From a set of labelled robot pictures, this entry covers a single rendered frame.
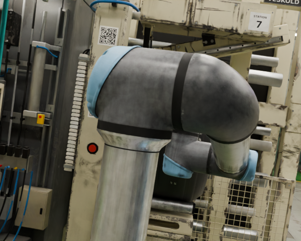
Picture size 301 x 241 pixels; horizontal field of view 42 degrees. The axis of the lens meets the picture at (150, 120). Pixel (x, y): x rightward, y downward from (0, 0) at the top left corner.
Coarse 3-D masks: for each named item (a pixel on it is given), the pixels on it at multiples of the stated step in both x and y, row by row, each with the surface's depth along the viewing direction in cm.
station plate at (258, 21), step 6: (252, 12) 176; (258, 12) 176; (252, 18) 176; (258, 18) 176; (264, 18) 176; (252, 24) 176; (258, 24) 176; (264, 24) 176; (258, 30) 176; (264, 30) 176
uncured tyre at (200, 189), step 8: (160, 152) 136; (160, 160) 137; (160, 168) 139; (160, 176) 140; (168, 176) 140; (192, 176) 139; (200, 176) 140; (160, 184) 143; (168, 184) 142; (184, 184) 141; (192, 184) 141; (200, 184) 143; (160, 192) 147; (168, 192) 146; (176, 192) 145; (184, 192) 144; (192, 192) 145; (200, 192) 149; (184, 200) 151; (192, 200) 152
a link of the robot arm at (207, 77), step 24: (192, 72) 53; (216, 72) 54; (192, 96) 53; (216, 96) 53; (240, 96) 55; (192, 120) 54; (216, 120) 54; (240, 120) 56; (216, 144) 69; (240, 144) 68; (216, 168) 91; (240, 168) 84
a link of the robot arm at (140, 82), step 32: (96, 64) 57; (128, 64) 56; (160, 64) 55; (96, 96) 57; (128, 96) 55; (160, 96) 54; (128, 128) 55; (160, 128) 56; (128, 160) 57; (128, 192) 57; (96, 224) 59; (128, 224) 57
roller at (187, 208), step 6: (156, 198) 150; (162, 198) 150; (168, 198) 151; (156, 204) 149; (162, 204) 149; (168, 204) 149; (174, 204) 149; (180, 204) 149; (186, 204) 149; (192, 204) 149; (174, 210) 149; (180, 210) 149; (186, 210) 148; (192, 210) 149
